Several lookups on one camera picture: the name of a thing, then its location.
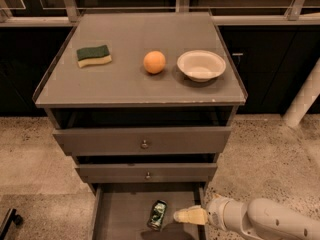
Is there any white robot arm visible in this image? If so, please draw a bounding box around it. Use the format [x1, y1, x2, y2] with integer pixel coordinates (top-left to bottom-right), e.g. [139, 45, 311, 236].
[175, 66, 320, 240]

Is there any metal drawer knob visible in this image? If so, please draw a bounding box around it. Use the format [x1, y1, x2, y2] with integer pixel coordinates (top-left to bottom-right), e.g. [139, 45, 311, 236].
[141, 140, 149, 149]
[145, 172, 152, 180]

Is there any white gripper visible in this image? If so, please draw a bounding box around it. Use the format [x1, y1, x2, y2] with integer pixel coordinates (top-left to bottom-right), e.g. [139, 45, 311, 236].
[173, 193, 247, 234]

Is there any green yellow sponge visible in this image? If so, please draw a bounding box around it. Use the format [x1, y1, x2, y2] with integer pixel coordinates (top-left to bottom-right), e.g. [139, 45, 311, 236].
[76, 45, 112, 68]

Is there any metal middle drawer knob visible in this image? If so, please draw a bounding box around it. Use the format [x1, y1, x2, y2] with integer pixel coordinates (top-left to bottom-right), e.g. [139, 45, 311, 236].
[145, 172, 152, 180]

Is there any metal railing frame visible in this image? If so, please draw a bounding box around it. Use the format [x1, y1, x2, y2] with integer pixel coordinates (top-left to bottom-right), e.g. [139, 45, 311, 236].
[0, 0, 320, 26]

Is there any grey drawer cabinet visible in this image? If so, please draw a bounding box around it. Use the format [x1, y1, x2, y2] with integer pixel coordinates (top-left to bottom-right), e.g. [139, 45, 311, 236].
[32, 11, 249, 240]

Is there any green soda can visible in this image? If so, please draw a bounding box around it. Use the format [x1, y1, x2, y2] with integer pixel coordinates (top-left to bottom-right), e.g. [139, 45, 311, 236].
[147, 200, 167, 231]

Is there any orange fruit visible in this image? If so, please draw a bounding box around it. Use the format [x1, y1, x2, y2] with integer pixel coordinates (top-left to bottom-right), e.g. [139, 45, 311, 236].
[143, 51, 166, 74]

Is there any white paper bowl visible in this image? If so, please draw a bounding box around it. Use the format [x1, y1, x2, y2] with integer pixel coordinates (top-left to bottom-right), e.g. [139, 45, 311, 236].
[177, 50, 226, 82]

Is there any black caster wheel base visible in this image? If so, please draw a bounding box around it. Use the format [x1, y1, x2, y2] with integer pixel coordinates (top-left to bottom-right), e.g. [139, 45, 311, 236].
[0, 208, 23, 240]

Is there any grey top drawer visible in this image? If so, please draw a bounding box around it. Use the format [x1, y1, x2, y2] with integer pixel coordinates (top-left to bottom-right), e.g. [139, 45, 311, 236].
[53, 127, 231, 156]

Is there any metal top drawer knob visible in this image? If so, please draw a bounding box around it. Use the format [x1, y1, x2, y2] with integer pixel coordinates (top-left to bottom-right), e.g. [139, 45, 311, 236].
[141, 140, 149, 149]

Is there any grey middle drawer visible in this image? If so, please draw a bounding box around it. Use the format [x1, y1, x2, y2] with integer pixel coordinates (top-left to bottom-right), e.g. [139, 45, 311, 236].
[76, 163, 217, 183]

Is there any grey bottom drawer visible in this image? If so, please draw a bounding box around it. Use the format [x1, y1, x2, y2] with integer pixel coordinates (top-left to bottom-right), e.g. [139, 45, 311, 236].
[88, 183, 208, 240]

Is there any grey drawer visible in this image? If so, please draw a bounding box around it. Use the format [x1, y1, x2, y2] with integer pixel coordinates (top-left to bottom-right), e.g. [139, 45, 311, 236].
[76, 163, 217, 183]
[88, 183, 208, 240]
[53, 127, 231, 156]

